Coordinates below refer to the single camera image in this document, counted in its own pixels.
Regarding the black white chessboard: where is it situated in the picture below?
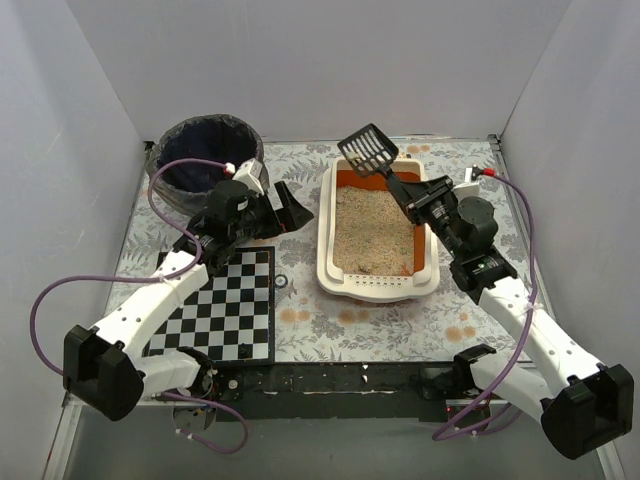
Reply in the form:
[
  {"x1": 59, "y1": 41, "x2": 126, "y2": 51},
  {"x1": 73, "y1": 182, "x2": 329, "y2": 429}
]
[{"x1": 143, "y1": 246, "x2": 275, "y2": 365}]

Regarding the purple cable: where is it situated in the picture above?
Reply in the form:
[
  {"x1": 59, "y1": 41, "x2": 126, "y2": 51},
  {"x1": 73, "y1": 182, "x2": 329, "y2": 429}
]
[
  {"x1": 28, "y1": 158, "x2": 249, "y2": 455},
  {"x1": 430, "y1": 168, "x2": 539, "y2": 442}
]

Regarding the black litter scoop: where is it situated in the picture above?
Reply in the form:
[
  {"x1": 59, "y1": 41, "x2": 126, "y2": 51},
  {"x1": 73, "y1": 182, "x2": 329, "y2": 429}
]
[{"x1": 337, "y1": 123, "x2": 399, "y2": 178}]

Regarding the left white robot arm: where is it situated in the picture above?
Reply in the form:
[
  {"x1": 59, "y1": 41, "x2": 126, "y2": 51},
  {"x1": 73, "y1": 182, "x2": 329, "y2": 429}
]
[{"x1": 63, "y1": 180, "x2": 314, "y2": 421}]

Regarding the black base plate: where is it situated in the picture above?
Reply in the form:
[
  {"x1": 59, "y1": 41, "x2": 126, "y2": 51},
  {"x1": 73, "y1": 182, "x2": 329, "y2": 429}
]
[{"x1": 209, "y1": 362, "x2": 478, "y2": 423}]

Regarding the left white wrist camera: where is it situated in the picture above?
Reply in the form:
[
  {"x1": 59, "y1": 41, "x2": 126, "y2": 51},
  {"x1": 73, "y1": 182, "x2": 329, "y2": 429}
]
[{"x1": 223, "y1": 158, "x2": 269, "y2": 195}]

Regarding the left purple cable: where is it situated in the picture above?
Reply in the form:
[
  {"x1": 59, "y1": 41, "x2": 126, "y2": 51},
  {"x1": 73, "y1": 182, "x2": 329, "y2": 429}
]
[{"x1": 28, "y1": 158, "x2": 249, "y2": 455}]

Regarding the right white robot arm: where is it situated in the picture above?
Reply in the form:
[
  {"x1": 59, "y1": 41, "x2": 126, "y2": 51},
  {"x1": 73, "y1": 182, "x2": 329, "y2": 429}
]
[{"x1": 384, "y1": 171, "x2": 634, "y2": 459}]

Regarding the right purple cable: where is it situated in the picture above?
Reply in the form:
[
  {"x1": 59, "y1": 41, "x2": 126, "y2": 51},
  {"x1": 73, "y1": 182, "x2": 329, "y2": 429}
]
[{"x1": 430, "y1": 168, "x2": 539, "y2": 442}]

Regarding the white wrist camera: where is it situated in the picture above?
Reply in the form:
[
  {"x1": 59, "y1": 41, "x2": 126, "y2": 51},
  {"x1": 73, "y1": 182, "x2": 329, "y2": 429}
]
[
  {"x1": 453, "y1": 166, "x2": 496, "y2": 201},
  {"x1": 223, "y1": 158, "x2": 269, "y2": 195}
]

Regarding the blue trash bin with bag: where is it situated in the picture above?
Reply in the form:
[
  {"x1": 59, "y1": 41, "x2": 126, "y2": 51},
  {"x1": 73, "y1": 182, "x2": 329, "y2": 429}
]
[{"x1": 145, "y1": 114, "x2": 264, "y2": 216}]

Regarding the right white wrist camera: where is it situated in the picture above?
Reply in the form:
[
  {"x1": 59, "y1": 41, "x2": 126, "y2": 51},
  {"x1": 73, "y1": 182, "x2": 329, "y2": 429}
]
[{"x1": 453, "y1": 166, "x2": 496, "y2": 201}]

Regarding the white orange litter box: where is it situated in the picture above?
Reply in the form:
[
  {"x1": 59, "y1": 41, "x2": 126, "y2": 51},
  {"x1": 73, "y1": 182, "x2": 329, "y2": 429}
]
[{"x1": 316, "y1": 159, "x2": 440, "y2": 303}]

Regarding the floral table mat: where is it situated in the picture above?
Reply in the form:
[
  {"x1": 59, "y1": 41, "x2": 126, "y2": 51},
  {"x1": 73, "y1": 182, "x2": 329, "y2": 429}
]
[{"x1": 116, "y1": 138, "x2": 530, "y2": 363}]

